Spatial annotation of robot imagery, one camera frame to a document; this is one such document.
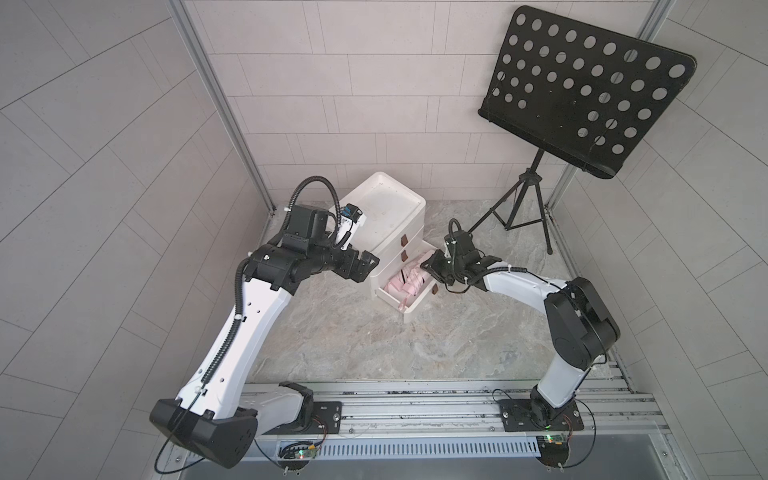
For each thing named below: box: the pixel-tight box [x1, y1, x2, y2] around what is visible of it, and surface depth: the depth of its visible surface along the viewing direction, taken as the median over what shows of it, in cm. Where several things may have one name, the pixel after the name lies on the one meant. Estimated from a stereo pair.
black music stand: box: [467, 5, 697, 254], surface depth 67 cm
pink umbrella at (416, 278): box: [402, 264, 427, 297], surface depth 87 cm
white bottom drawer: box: [375, 240, 439, 324], surface depth 88 cm
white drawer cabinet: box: [329, 172, 439, 323], surface depth 87 cm
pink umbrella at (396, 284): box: [383, 269, 409, 298], surface depth 94 cm
